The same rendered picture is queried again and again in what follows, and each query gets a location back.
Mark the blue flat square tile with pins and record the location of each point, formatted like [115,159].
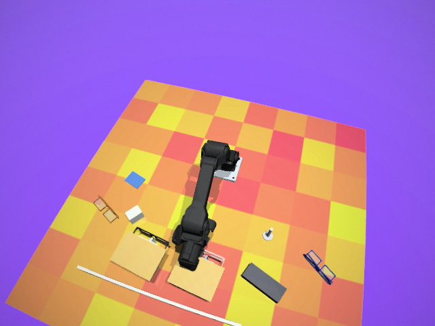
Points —
[134,179]

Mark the long white flat bar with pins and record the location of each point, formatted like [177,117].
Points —
[159,298]

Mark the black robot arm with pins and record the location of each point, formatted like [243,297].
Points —
[194,227]

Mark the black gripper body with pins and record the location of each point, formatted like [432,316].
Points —
[212,225]

